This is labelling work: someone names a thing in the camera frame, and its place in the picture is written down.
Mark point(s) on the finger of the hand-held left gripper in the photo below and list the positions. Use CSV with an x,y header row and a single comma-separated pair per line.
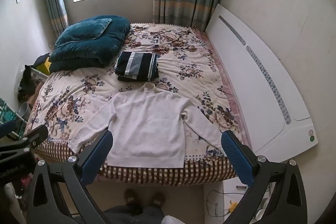
x,y
6,127
34,134

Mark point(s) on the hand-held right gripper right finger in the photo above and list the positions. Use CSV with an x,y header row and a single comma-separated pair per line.
x,y
236,158

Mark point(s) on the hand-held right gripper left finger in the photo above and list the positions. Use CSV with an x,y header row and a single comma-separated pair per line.
x,y
96,156

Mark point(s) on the white knit sweater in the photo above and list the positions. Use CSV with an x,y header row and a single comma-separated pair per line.
x,y
149,129

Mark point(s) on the folded dark striped clothes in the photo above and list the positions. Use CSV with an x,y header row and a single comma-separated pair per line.
x,y
137,65

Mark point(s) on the white bedside cabinet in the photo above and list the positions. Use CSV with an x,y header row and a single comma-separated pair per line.
x,y
225,195

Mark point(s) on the black cloth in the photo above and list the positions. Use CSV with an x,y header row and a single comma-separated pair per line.
x,y
26,82

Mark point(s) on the person's brown slipper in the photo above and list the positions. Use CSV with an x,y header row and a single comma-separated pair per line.
x,y
130,197
158,199

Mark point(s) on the white plastic basket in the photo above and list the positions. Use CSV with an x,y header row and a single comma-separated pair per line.
x,y
39,74

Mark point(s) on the yellow toy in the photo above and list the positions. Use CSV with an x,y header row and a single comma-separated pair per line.
x,y
46,66

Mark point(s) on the white bed headboard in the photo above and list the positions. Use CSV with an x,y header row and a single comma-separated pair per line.
x,y
252,82

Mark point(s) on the floral bed blanket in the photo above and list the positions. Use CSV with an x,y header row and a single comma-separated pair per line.
x,y
183,61

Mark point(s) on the teal velvet quilt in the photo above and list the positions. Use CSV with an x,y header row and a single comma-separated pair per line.
x,y
105,45

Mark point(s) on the teal velvet pillow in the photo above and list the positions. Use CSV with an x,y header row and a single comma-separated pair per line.
x,y
81,32

